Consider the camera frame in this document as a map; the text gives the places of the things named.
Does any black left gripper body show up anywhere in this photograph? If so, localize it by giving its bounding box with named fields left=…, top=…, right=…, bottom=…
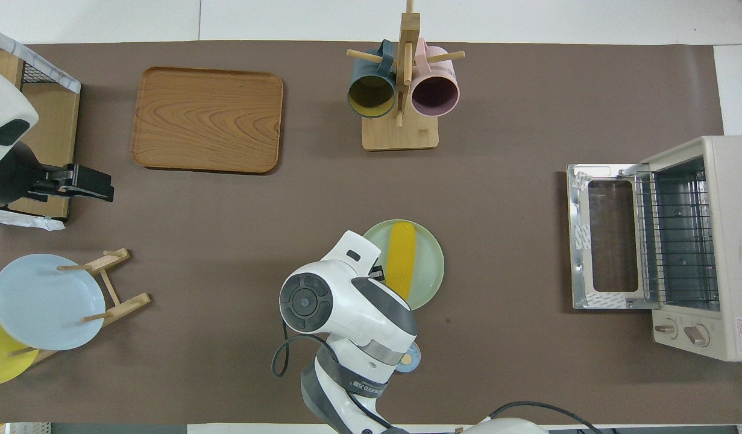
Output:
left=0, top=140, right=52, bottom=207

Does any yellow corn cob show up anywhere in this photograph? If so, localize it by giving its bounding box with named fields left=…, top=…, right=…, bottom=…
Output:
left=386, top=222, right=417, bottom=301

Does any pale green plate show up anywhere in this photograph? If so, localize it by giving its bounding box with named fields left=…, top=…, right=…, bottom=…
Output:
left=362, top=219, right=445, bottom=311

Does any glass oven door with handle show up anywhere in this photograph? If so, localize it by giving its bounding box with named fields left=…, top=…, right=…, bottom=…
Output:
left=567, top=163, right=658, bottom=311

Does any cream toaster oven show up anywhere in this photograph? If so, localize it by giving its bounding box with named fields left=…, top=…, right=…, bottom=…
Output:
left=567, top=135, right=742, bottom=362

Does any wooden stepped shelf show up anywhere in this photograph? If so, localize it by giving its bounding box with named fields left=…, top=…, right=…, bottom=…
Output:
left=0, top=48, right=81, bottom=221

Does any wooden plate rack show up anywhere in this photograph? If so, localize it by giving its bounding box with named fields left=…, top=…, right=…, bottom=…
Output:
left=9, top=247, right=151, bottom=365

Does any light blue plate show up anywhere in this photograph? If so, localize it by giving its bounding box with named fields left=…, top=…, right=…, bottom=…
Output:
left=0, top=253, right=106, bottom=351

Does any wooden serving tray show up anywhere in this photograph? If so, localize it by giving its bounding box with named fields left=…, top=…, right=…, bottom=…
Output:
left=130, top=66, right=285, bottom=175

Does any wooden mug tree stand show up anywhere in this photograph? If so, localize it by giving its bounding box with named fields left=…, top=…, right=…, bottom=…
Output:
left=346, top=0, right=466, bottom=151

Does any dark blue mug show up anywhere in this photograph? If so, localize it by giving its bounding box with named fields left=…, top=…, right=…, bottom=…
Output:
left=347, top=40, right=398, bottom=119

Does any pink mug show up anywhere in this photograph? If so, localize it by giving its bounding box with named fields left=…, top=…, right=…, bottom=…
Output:
left=410, top=38, right=461, bottom=118

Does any yellow plate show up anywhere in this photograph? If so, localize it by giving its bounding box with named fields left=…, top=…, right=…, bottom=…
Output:
left=0, top=283, right=40, bottom=388

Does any brown table mat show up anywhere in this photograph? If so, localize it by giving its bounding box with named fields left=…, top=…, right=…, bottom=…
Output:
left=0, top=41, right=742, bottom=426

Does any wire basket shelf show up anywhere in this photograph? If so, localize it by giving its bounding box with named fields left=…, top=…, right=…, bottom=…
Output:
left=0, top=23, right=82, bottom=233

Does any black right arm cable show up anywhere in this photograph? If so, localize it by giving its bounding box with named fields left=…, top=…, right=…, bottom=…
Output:
left=272, top=333, right=606, bottom=434

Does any metal oven wire rack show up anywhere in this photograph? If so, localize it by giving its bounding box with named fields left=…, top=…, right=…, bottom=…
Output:
left=635, top=169, right=721, bottom=305

